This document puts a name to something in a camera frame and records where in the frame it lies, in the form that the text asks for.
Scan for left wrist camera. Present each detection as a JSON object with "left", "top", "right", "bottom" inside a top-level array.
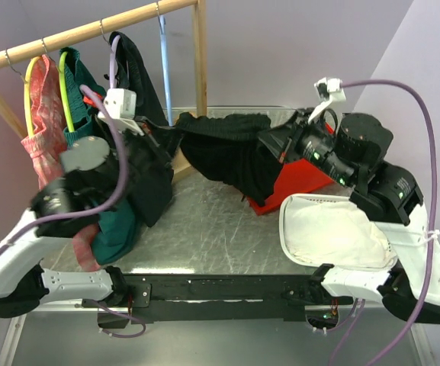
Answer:
[{"left": 104, "top": 88, "right": 144, "bottom": 136}]

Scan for red plastic tray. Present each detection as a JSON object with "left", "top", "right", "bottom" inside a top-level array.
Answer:
[{"left": 242, "top": 123, "right": 335, "bottom": 216}]

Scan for pink patterned shorts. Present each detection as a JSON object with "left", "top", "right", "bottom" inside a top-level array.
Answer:
[{"left": 21, "top": 54, "right": 102, "bottom": 272}]

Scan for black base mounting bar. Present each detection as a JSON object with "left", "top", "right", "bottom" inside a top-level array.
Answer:
[{"left": 100, "top": 274, "right": 353, "bottom": 323}]

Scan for aluminium rail frame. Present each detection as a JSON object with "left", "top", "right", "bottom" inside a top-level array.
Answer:
[{"left": 0, "top": 297, "right": 438, "bottom": 366}]

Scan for dark green shorts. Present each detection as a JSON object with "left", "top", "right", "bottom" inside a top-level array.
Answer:
[{"left": 109, "top": 31, "right": 178, "bottom": 227}]

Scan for teal green shorts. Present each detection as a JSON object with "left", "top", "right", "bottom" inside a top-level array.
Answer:
[{"left": 59, "top": 47, "right": 137, "bottom": 271}]

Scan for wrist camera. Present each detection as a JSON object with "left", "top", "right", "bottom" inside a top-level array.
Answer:
[
  {"left": 104, "top": 88, "right": 144, "bottom": 136},
  {"left": 308, "top": 78, "right": 346, "bottom": 124}
]

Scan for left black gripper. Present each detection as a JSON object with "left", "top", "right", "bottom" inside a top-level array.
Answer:
[{"left": 102, "top": 114, "right": 186, "bottom": 209}]

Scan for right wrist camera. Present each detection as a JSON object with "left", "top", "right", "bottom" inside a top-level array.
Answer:
[{"left": 308, "top": 78, "right": 346, "bottom": 124}]

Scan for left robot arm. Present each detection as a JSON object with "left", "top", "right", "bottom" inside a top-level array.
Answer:
[{"left": 0, "top": 116, "right": 180, "bottom": 319}]

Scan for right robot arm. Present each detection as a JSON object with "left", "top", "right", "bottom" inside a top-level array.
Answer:
[{"left": 258, "top": 110, "right": 440, "bottom": 325}]

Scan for wooden clothes rack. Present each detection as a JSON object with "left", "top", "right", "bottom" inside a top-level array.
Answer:
[{"left": 0, "top": 0, "right": 208, "bottom": 185}]

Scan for white perforated laundry basket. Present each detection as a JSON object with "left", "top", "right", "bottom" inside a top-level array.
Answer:
[{"left": 279, "top": 194, "right": 397, "bottom": 271}]

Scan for black shorts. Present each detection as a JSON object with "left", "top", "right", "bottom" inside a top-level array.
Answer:
[{"left": 175, "top": 112, "right": 283, "bottom": 207}]

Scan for yellow hanger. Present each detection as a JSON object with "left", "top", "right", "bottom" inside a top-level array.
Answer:
[{"left": 24, "top": 56, "right": 41, "bottom": 137}]

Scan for lilac hanger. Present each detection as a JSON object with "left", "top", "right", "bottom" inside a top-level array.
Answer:
[{"left": 108, "top": 35, "right": 130, "bottom": 89}]

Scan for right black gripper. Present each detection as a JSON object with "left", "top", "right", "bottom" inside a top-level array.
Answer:
[{"left": 258, "top": 106, "right": 357, "bottom": 188}]

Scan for light blue hanger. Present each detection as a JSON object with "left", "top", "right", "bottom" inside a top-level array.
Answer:
[{"left": 159, "top": 15, "right": 173, "bottom": 126}]

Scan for lime green hanger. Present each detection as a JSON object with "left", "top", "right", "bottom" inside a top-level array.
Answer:
[{"left": 58, "top": 51, "right": 75, "bottom": 133}]

